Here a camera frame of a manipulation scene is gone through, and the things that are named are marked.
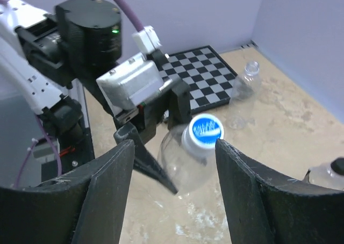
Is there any blue bottle cap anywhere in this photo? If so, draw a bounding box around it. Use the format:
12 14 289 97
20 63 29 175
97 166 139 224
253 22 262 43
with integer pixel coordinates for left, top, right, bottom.
181 113 225 158

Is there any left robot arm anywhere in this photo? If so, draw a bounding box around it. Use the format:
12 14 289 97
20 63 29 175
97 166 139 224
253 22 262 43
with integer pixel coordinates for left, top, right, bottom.
1 0 191 194

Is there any black white checkerboard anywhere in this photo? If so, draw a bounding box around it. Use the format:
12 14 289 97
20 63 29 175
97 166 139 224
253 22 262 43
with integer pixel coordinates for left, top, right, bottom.
160 46 237 114

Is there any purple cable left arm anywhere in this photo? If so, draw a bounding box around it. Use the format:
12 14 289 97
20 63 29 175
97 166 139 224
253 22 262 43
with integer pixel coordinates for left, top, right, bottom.
101 0 147 37

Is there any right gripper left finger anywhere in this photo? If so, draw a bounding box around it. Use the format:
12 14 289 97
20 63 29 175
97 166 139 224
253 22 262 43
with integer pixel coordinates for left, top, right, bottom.
1 140 134 243

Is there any aluminium rail left edge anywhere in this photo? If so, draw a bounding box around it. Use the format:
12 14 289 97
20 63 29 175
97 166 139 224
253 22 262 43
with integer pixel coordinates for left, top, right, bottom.
240 40 258 49

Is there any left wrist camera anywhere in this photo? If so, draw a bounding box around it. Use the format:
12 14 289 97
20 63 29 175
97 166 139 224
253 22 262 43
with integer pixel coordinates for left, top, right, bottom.
96 26 169 115

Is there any small clear plastic bottle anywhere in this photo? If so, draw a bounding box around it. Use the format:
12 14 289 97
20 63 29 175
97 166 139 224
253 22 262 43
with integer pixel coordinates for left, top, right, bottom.
303 162 344 191

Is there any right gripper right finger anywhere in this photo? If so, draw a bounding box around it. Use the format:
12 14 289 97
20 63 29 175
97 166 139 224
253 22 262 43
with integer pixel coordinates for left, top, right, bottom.
216 140 343 243

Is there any black bottle cap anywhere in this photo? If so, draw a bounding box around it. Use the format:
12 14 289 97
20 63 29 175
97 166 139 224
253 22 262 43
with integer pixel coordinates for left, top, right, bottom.
331 157 344 176

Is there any purple cable loop front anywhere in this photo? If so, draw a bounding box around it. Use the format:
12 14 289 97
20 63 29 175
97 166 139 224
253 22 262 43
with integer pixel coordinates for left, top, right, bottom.
12 114 63 188

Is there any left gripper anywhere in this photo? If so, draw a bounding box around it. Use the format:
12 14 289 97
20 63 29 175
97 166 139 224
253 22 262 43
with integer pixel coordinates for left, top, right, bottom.
113 50 193 196

